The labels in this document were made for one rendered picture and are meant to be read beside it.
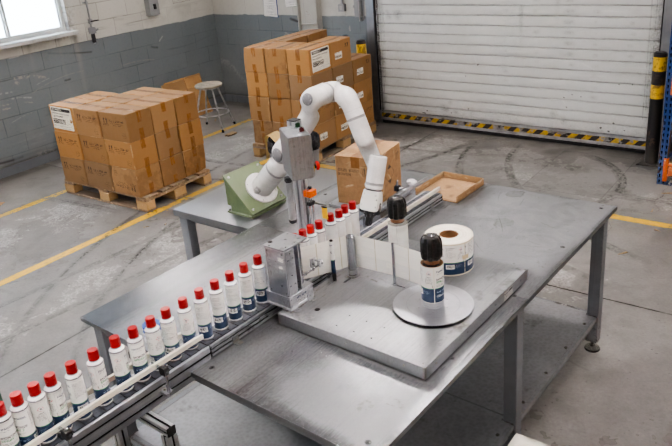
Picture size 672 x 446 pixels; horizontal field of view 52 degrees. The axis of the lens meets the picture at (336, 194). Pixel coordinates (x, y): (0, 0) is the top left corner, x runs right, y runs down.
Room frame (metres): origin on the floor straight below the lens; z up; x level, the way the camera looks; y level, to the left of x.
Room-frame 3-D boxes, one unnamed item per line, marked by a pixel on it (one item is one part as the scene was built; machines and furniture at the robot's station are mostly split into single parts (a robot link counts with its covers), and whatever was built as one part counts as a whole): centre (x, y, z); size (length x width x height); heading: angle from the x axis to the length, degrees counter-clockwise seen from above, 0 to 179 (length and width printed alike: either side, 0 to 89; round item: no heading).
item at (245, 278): (2.39, 0.38, 0.98); 0.05 x 0.05 x 0.20
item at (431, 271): (2.30, -0.33, 1.04); 0.09 x 0.09 x 0.29
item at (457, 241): (2.61, -0.45, 0.95); 0.20 x 0.20 x 0.14
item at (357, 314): (2.43, -0.25, 0.86); 0.80 x 0.67 x 0.05; 140
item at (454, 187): (3.58, -0.63, 0.85); 0.30 x 0.26 x 0.04; 140
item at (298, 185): (2.88, 0.15, 1.16); 0.04 x 0.04 x 0.67; 50
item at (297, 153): (2.79, 0.15, 1.38); 0.17 x 0.10 x 0.19; 15
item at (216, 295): (2.27, 0.47, 0.98); 0.05 x 0.05 x 0.20
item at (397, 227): (2.70, -0.25, 1.03); 0.09 x 0.09 x 0.30
